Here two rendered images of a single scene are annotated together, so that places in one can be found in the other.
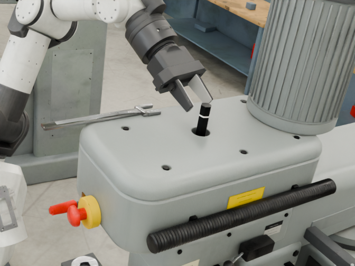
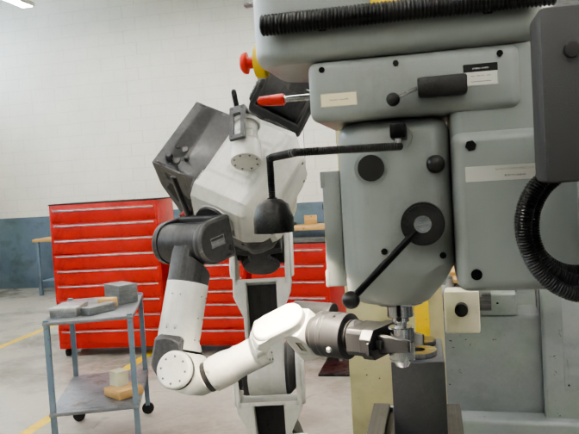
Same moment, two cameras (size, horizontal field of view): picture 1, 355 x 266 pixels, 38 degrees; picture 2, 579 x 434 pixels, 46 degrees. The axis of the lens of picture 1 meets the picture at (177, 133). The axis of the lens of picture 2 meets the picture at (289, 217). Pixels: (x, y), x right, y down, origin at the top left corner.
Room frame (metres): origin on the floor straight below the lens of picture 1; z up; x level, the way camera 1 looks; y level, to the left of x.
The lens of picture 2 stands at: (-0.03, -0.86, 1.54)
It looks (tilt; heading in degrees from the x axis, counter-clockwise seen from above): 3 degrees down; 50
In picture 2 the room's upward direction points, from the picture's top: 3 degrees counter-clockwise
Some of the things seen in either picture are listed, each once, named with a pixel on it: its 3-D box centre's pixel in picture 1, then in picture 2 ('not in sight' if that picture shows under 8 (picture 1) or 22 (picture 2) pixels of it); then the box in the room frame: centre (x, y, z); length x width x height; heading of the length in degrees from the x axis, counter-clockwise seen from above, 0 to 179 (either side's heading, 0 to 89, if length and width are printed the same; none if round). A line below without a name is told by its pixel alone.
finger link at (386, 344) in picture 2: not in sight; (393, 345); (0.86, -0.05, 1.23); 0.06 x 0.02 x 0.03; 103
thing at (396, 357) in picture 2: not in sight; (401, 345); (0.89, -0.04, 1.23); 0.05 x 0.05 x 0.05
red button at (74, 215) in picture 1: (77, 215); (248, 63); (0.74, 0.15, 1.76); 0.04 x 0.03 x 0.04; 38
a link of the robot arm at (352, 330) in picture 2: not in sight; (358, 337); (0.87, 0.04, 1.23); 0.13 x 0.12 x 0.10; 13
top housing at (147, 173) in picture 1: (199, 163); (393, 20); (0.90, -0.06, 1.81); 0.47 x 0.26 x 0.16; 128
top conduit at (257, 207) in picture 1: (251, 210); (401, 10); (0.80, -0.16, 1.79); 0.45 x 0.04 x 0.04; 128
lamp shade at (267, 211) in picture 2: not in sight; (273, 214); (0.72, 0.09, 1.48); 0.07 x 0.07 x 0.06
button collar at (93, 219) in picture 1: (89, 211); (261, 61); (0.75, 0.14, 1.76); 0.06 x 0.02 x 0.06; 38
